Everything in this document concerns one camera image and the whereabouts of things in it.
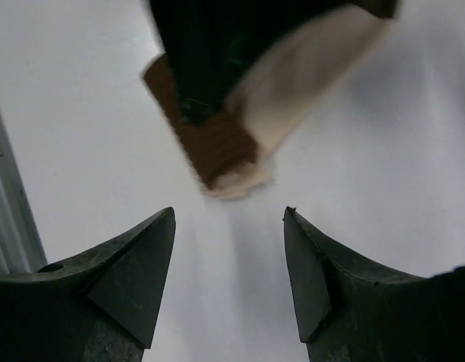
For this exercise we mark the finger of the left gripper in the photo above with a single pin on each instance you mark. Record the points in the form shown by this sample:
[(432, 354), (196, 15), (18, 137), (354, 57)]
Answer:
[(211, 44)]

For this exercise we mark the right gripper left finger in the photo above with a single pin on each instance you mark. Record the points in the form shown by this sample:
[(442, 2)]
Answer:
[(99, 305)]

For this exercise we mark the aluminium frame rail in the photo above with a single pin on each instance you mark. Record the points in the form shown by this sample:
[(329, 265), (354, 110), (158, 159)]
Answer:
[(21, 250)]

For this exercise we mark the cream brown striped sock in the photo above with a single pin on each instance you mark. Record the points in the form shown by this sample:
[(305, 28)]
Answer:
[(230, 151)]

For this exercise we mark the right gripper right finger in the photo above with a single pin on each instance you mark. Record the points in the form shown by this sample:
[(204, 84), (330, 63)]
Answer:
[(351, 308)]

